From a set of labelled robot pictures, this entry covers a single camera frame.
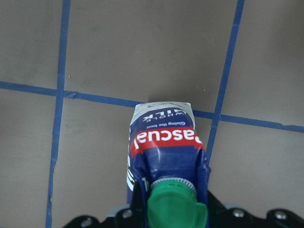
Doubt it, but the blue white milk carton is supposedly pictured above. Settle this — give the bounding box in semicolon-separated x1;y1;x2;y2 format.
127;102;210;228

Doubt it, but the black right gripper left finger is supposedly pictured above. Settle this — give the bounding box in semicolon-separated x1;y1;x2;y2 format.
130;182;148;228

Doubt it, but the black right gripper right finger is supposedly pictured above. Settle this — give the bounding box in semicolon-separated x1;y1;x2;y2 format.
208;191;226;228

